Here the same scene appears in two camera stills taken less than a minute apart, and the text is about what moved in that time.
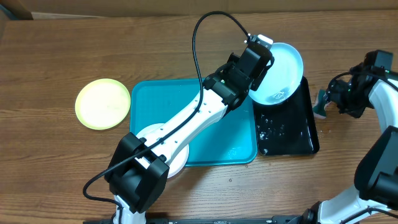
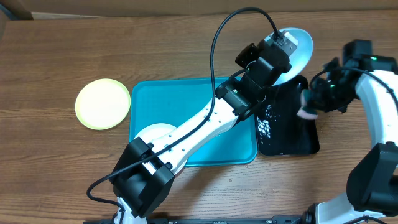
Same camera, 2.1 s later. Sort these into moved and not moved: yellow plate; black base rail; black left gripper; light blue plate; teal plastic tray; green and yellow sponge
Moved: green and yellow sponge; light blue plate; black left gripper
Not moved: black base rail; yellow plate; teal plastic tray
